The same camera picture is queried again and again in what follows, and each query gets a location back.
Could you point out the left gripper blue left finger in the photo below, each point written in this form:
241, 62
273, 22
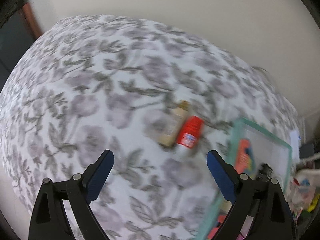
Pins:
96, 174

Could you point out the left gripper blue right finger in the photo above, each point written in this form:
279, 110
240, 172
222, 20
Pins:
224, 175

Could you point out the orange blue toy knife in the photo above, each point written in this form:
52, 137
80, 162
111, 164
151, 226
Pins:
244, 160

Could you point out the black toy car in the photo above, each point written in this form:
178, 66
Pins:
264, 173

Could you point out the red capped glue bottle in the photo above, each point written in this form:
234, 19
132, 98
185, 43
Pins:
189, 136

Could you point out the gold rectangular lighter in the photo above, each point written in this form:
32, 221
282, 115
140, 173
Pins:
172, 128

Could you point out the pink kids watch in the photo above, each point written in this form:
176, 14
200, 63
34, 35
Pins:
216, 226

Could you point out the teal rimmed white tray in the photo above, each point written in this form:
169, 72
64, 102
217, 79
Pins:
264, 148

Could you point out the clear plastic bag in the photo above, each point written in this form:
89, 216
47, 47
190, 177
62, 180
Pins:
302, 190

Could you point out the white power strip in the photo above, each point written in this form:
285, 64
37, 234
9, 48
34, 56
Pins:
295, 143

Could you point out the floral grey white blanket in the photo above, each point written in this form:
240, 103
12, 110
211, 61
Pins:
92, 83

